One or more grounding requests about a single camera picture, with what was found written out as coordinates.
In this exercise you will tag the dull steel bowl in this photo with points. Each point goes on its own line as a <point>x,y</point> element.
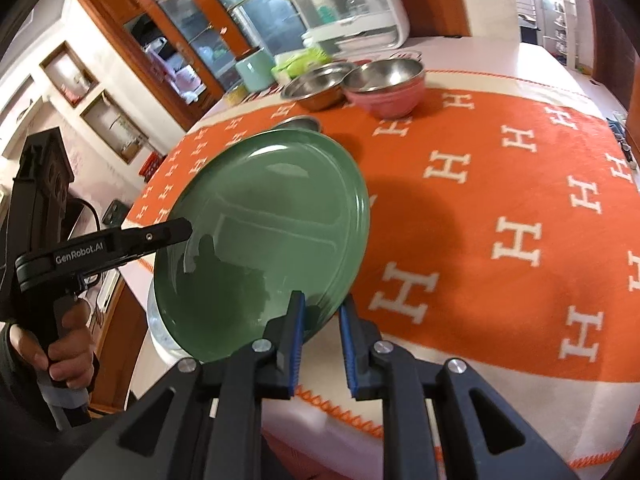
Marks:
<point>297,122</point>

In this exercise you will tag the pink bowl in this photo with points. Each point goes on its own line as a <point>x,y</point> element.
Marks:
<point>385,105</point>

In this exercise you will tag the wooden glass-front cabinet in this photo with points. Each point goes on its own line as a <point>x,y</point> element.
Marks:
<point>150,35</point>

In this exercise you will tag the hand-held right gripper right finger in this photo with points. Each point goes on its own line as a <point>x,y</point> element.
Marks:
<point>350,355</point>

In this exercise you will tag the white sterilizer cabinet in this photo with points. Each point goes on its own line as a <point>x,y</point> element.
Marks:
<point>350,35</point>

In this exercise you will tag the white shelf rack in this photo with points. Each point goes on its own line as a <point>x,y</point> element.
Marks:
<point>550,15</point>

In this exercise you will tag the mint green canister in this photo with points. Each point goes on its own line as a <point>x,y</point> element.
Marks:
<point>255,72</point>

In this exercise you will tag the white bottle green label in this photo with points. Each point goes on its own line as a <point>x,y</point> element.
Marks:
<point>325,0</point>

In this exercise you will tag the green tissue pack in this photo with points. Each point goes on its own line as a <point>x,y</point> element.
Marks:
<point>300,60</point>

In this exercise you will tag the glass sliding door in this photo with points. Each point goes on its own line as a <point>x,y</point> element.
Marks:
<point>270,25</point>

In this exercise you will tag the orange patterned tablecloth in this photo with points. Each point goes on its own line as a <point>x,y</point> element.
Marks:
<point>500,60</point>
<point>475,210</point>

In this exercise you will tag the yellow can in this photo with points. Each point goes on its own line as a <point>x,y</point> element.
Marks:
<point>236,95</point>

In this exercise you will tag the wide-rimmed steel bowl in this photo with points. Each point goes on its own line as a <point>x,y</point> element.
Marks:
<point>315,87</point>

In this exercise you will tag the blue patterned plate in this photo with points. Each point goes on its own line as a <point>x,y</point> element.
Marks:
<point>162,335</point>

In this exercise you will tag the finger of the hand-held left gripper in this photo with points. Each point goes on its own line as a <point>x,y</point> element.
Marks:
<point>155,235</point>

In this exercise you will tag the shiny steel bowl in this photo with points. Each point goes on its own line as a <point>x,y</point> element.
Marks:
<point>385,75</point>

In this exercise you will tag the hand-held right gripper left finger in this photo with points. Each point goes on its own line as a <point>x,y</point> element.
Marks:
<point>296,340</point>

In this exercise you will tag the person's left hand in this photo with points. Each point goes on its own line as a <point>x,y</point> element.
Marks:
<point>67,355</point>

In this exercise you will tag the pink rice cooker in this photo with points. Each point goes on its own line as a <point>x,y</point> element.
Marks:
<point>189,84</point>

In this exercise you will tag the green plate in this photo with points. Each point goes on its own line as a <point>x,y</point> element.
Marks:
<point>260,220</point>

